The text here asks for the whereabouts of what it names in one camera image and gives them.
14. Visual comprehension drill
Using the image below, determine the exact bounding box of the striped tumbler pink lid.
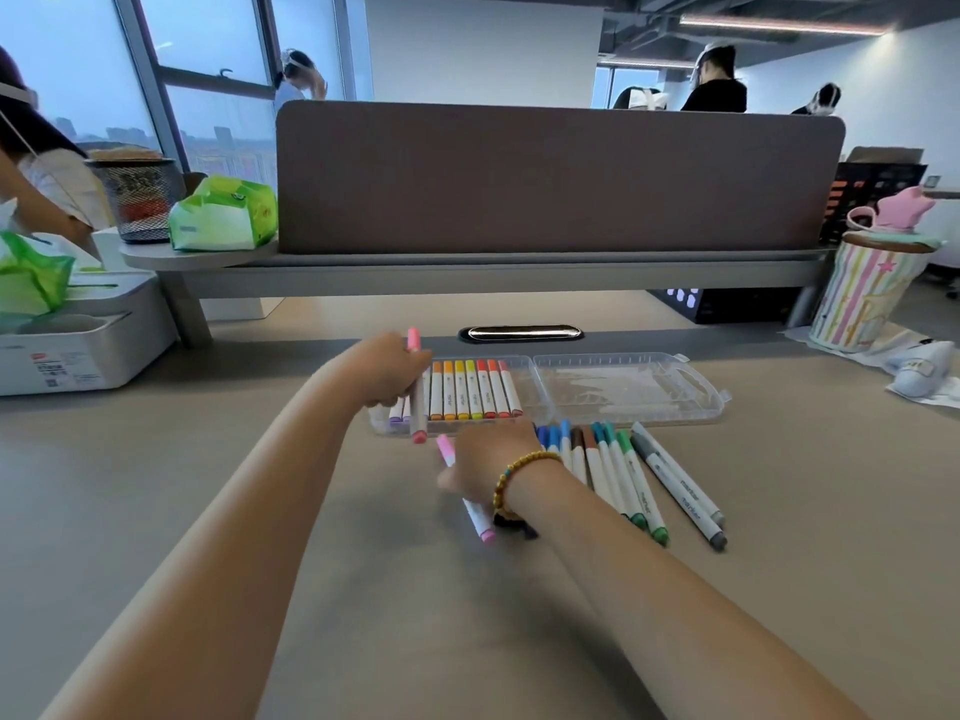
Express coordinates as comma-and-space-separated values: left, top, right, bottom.
808, 185, 948, 355

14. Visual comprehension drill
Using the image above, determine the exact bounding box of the black mesh pen holder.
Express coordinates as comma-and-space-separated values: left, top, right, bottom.
86, 145, 185, 245

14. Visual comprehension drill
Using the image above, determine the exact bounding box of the person's right hand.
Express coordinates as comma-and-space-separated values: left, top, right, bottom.
437, 419, 545, 512

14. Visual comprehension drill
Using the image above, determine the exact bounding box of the white tissue paper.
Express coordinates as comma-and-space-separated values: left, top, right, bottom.
779, 321, 960, 410

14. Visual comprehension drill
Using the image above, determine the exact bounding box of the group of warm-coloured white markers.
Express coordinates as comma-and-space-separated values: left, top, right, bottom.
386, 357, 525, 436

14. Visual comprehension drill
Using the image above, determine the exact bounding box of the person's left hand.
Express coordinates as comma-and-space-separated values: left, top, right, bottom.
329, 331, 435, 425

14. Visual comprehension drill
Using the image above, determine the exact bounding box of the grey desk riser shelf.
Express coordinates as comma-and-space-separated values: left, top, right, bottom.
119, 239, 838, 350

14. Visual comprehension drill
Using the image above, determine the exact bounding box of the dark window frame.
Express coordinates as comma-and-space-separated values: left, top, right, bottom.
112, 0, 361, 192

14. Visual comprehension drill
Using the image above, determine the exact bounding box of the pink-ended white marker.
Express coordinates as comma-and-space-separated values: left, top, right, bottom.
436, 434, 498, 545
406, 327, 430, 446

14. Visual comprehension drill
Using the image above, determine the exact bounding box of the crumpled green tissue pack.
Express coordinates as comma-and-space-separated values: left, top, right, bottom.
0, 201, 76, 331

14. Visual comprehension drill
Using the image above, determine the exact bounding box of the small white box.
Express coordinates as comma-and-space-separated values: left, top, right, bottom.
89, 225, 151, 275

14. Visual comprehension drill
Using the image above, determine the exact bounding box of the black smartphone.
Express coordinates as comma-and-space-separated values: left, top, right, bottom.
458, 324, 585, 344

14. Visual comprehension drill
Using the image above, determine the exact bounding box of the gold bead bracelet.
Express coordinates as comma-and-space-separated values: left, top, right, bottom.
492, 450, 564, 522

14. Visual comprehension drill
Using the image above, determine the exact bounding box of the group of cool-coloured white markers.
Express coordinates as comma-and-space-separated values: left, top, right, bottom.
491, 419, 730, 554

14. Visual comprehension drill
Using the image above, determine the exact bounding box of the white desk organizer box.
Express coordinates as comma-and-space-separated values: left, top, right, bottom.
0, 273, 178, 398

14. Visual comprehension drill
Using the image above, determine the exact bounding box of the person's left forearm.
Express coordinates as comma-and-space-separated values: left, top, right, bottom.
41, 366, 361, 720

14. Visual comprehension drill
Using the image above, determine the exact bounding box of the white plush toy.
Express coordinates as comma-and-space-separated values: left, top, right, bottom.
884, 340, 955, 402

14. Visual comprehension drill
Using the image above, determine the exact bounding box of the clear plastic marker case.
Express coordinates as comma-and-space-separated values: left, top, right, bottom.
367, 351, 733, 440

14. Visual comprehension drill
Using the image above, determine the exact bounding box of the brown fabric desk divider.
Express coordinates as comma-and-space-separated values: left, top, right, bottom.
275, 100, 847, 256

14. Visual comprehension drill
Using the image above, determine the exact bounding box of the person's right forearm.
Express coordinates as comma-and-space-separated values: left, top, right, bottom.
498, 456, 871, 720

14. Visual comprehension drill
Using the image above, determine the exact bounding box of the black plastic file rack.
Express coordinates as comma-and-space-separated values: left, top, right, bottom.
819, 160, 929, 247

